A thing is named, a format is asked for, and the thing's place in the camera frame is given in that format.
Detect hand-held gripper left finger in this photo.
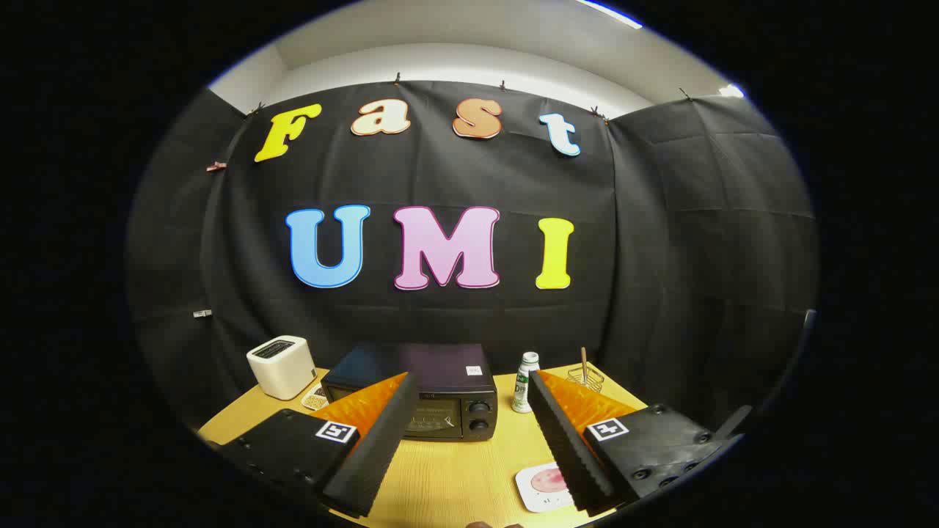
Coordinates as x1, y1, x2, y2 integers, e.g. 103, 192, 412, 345
216, 372, 420, 518

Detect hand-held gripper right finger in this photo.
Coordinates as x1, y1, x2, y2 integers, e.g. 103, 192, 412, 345
527, 370, 743, 514

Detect white square plate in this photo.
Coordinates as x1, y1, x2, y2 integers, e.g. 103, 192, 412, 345
515, 461, 577, 514

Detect black toaster oven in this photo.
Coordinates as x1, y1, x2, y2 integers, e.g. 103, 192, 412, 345
321, 343, 500, 442

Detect white bread toaster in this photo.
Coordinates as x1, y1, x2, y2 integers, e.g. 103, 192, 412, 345
246, 335, 318, 401

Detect white bottle with green label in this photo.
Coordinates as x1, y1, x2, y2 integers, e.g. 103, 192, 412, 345
511, 352, 541, 414

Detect black backdrop cloth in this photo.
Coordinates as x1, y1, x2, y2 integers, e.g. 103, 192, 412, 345
125, 79, 819, 441

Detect wire basket holder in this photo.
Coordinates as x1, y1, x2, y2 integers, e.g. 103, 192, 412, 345
566, 365, 605, 394

